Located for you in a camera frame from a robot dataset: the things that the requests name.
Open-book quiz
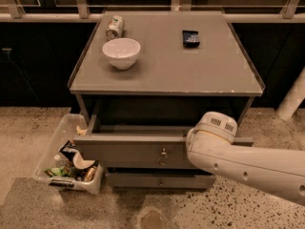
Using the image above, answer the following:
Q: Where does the grey top drawer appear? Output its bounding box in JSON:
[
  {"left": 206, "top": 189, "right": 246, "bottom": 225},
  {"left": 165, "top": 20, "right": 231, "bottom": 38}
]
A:
[{"left": 72, "top": 99, "right": 255, "bottom": 170}]

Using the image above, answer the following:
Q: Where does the grey drawer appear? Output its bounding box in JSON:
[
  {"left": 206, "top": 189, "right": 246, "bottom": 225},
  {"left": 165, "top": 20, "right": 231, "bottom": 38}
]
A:
[
  {"left": 72, "top": 99, "right": 255, "bottom": 170},
  {"left": 107, "top": 173, "right": 215, "bottom": 190}
]

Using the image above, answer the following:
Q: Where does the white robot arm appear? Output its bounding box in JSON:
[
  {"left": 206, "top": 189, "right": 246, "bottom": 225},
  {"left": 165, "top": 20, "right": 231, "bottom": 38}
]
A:
[{"left": 186, "top": 112, "right": 305, "bottom": 206}]

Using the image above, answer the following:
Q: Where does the grey drawer cabinet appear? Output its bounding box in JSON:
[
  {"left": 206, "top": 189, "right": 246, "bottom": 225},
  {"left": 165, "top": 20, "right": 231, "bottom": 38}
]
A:
[{"left": 69, "top": 11, "right": 264, "bottom": 177}]

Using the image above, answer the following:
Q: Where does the grey bottom drawer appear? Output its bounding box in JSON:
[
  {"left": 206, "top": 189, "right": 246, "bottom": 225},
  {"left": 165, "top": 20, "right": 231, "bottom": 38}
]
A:
[{"left": 107, "top": 173, "right": 215, "bottom": 190}]

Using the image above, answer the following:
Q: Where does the white ceramic bowl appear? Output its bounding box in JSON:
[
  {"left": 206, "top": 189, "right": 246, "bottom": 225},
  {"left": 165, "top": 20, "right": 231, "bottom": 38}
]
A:
[{"left": 102, "top": 38, "right": 141, "bottom": 70}]

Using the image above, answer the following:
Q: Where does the dark blue snack packet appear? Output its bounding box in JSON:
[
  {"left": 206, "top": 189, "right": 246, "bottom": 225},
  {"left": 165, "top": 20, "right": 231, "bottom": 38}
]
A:
[{"left": 182, "top": 31, "right": 200, "bottom": 48}]

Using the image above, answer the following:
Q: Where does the crushed soda can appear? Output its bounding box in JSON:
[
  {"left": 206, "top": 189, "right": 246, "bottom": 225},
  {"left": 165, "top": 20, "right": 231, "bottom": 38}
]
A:
[{"left": 106, "top": 15, "right": 124, "bottom": 40}]

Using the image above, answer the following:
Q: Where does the white bowl in bin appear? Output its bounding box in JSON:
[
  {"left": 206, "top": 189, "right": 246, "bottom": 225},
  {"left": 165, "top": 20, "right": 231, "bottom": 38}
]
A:
[{"left": 72, "top": 153, "right": 94, "bottom": 170}]

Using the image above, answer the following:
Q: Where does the black snack packet in bin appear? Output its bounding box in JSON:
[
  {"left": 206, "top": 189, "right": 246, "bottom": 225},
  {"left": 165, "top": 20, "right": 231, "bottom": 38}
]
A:
[{"left": 59, "top": 141, "right": 76, "bottom": 160}]

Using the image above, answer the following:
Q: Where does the clear plastic bottle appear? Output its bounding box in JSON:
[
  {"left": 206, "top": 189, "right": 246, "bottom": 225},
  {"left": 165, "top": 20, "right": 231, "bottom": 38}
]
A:
[{"left": 54, "top": 155, "right": 68, "bottom": 167}]

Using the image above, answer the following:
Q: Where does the green snack bag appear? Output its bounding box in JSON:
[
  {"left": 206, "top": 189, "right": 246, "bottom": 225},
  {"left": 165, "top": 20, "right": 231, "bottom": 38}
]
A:
[{"left": 44, "top": 166, "right": 74, "bottom": 177}]

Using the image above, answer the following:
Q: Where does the clear plastic bin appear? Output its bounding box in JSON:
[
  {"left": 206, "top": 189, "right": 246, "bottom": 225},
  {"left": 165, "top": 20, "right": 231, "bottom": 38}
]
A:
[{"left": 33, "top": 114, "right": 104, "bottom": 195}]

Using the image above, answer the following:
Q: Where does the white pole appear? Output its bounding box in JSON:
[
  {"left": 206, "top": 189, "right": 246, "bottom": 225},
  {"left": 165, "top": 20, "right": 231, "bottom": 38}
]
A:
[{"left": 276, "top": 68, "right": 305, "bottom": 120}]

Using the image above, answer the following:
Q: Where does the white metal railing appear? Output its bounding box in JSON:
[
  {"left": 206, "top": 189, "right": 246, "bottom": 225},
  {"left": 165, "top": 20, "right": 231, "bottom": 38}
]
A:
[{"left": 0, "top": 0, "right": 305, "bottom": 23}]

